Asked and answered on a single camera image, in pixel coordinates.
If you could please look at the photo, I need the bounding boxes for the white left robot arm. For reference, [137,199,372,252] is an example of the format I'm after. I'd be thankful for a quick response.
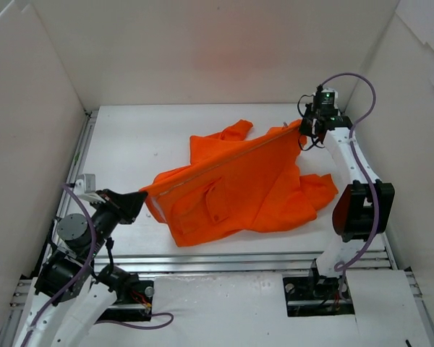
[14,184,150,346]

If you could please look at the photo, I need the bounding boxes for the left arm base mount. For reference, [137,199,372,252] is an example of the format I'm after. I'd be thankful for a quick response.
[95,265,154,322]

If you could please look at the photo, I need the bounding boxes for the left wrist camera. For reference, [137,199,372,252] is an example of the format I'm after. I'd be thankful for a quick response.
[73,173,103,203]

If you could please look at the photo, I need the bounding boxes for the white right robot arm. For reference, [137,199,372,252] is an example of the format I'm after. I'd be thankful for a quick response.
[300,85,395,298]

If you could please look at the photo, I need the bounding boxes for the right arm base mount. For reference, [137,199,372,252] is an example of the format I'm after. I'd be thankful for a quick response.
[283,268,355,317]

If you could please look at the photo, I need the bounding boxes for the aluminium table frame rail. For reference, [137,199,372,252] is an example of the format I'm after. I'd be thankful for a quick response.
[39,108,395,275]

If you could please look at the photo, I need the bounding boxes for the orange jacket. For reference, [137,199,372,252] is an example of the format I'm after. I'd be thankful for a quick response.
[143,120,338,247]

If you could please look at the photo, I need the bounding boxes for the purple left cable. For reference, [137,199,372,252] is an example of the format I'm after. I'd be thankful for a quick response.
[20,183,174,347]

